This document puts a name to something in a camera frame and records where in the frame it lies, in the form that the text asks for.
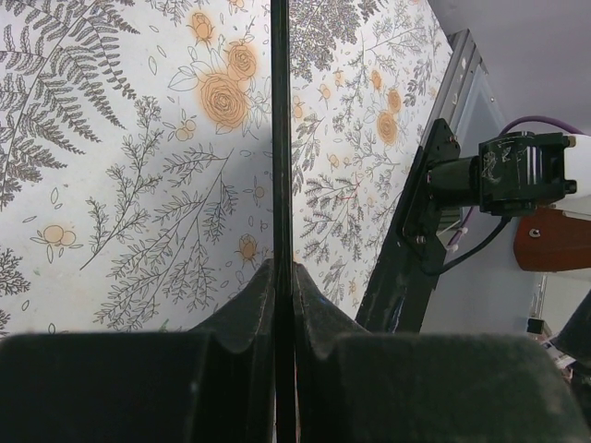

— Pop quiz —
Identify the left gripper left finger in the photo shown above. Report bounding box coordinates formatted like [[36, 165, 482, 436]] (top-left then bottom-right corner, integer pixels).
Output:
[[1, 260, 274, 442]]

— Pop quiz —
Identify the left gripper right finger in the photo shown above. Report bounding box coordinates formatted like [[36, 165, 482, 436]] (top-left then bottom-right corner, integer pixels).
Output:
[[293, 265, 590, 442]]

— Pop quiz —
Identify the small black-framed whiteboard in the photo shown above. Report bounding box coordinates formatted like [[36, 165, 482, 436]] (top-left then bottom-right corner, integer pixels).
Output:
[[271, 1, 297, 442]]

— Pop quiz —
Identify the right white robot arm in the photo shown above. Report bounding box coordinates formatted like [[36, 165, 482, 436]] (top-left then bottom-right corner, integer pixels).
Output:
[[427, 132, 590, 217]]

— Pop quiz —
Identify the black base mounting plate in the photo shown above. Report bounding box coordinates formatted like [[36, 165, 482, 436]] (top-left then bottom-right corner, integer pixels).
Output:
[[356, 118, 460, 332]]

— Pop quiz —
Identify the floral patterned table mat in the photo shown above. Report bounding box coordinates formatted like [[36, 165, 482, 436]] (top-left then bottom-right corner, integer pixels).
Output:
[[1, 1, 451, 336]]

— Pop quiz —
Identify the brown wooden bracket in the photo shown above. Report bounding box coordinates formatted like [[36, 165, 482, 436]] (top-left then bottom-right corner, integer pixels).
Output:
[[513, 208, 590, 272]]

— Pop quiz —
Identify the aluminium frame rail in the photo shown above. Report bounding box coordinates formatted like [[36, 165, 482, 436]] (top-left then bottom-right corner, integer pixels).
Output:
[[432, 29, 482, 134]]

